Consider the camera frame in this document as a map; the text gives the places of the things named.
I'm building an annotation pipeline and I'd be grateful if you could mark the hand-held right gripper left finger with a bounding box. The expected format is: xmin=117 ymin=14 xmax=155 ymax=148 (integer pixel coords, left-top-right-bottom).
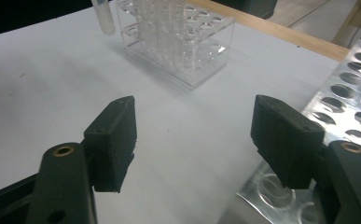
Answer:
xmin=83 ymin=95 xmax=138 ymax=194

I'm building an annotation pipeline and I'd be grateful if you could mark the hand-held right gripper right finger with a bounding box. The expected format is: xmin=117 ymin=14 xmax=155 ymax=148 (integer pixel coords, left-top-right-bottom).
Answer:
xmin=250 ymin=94 xmax=326 ymax=190

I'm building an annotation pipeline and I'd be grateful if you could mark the metal test tube rack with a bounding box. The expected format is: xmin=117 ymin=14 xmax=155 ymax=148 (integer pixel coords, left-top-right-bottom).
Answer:
xmin=236 ymin=39 xmax=361 ymax=224

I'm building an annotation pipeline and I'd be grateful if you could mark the clear acrylic test tube rack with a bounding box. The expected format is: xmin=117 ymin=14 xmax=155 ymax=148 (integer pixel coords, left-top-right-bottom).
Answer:
xmin=116 ymin=0 xmax=236 ymax=91

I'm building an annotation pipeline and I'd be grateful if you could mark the clear orange-capped test tube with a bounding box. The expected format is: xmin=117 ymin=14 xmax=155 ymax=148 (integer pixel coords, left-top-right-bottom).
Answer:
xmin=90 ymin=0 xmax=117 ymax=36
xmin=156 ymin=0 xmax=183 ymax=69

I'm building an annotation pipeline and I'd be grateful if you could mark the black cabinet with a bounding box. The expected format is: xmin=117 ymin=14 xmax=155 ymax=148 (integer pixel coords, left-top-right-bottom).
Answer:
xmin=212 ymin=0 xmax=279 ymax=20

